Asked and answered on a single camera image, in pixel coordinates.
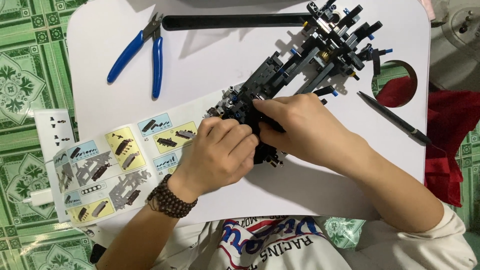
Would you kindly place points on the white power strip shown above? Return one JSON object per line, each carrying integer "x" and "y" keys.
{"x": 54, "y": 135}

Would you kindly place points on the white fan base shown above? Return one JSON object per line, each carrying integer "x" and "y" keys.
{"x": 455, "y": 41}

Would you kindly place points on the black phone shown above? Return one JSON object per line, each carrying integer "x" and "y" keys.
{"x": 97, "y": 253}

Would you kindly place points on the building instruction booklet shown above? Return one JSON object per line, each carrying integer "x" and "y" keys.
{"x": 112, "y": 165}

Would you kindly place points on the black grey brick model chassis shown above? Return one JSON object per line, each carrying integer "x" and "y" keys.
{"x": 300, "y": 75}

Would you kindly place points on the person's right hand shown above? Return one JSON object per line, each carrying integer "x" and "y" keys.
{"x": 311, "y": 131}

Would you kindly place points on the white lap table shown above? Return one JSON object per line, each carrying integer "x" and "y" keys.
{"x": 232, "y": 112}

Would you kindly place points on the black pen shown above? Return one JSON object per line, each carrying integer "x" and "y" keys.
{"x": 393, "y": 116}

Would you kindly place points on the white printed shirt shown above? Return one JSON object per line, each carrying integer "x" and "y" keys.
{"x": 300, "y": 243}

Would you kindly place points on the person's left hand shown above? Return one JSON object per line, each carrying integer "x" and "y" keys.
{"x": 217, "y": 153}

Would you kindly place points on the red cloth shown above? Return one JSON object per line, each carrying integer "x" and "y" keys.
{"x": 446, "y": 138}

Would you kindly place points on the white charger plug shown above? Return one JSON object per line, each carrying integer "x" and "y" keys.
{"x": 39, "y": 197}

